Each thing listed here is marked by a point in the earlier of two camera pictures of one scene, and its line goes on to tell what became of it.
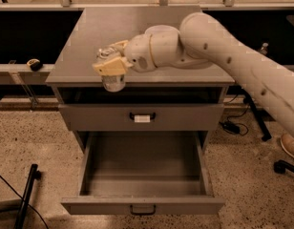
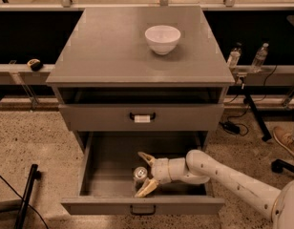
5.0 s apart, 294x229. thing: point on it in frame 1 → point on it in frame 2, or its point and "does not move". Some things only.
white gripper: x=137 y=53 → x=160 y=171
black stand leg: x=260 y=120 does not move
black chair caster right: x=280 y=167 does not move
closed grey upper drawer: x=143 y=117 does not move
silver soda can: x=115 y=83 → x=140 y=173
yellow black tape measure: x=34 y=64 does not move
